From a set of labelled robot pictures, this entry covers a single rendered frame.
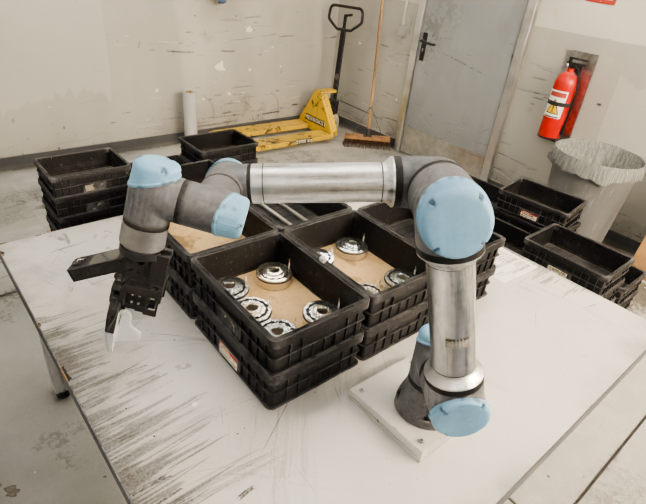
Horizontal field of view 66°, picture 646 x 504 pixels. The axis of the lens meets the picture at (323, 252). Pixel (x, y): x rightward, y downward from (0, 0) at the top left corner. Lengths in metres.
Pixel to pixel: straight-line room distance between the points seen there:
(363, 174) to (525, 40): 3.46
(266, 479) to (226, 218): 0.59
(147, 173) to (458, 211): 0.48
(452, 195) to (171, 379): 0.87
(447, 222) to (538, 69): 3.55
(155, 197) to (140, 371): 0.66
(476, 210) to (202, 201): 0.43
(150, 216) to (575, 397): 1.18
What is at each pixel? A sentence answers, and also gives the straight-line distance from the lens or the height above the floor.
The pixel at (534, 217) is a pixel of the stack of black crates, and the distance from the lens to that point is 2.95.
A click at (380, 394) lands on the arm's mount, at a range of 1.30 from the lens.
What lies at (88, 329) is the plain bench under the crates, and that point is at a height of 0.70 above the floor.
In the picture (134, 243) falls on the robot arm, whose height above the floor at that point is 1.22.
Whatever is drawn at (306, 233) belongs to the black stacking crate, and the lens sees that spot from 1.55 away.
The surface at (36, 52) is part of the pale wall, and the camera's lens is 4.36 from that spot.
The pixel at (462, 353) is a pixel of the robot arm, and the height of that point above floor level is 1.05.
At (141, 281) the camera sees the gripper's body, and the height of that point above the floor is 1.14.
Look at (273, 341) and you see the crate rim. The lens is 1.09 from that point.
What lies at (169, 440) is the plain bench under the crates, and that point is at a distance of 1.23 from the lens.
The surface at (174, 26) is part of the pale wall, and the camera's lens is 4.67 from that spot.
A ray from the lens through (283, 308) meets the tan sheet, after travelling 1.34.
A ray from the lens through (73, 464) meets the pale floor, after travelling 2.14.
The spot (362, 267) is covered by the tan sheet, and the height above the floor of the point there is 0.83.
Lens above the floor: 1.66
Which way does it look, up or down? 31 degrees down
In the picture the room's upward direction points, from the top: 6 degrees clockwise
